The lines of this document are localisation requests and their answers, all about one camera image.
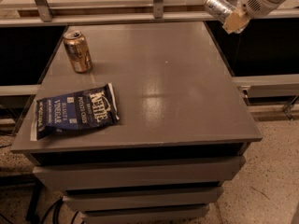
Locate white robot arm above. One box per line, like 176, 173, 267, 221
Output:
222, 0, 286, 34

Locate black cables on floor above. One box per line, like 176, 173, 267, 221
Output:
0, 196, 82, 224

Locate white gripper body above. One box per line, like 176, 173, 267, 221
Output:
236, 0, 280, 19

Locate gold soda can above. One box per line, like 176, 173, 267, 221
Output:
64, 31, 93, 73

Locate blue kettle chips bag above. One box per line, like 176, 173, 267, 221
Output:
31, 83, 120, 141

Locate metal window frame rail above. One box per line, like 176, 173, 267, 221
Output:
0, 0, 299, 28

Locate silver redbull can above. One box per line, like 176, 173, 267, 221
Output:
204, 0, 242, 25

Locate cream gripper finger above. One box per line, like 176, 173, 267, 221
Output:
222, 8, 250, 34

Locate grey drawer cabinet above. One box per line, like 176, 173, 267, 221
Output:
12, 22, 262, 224

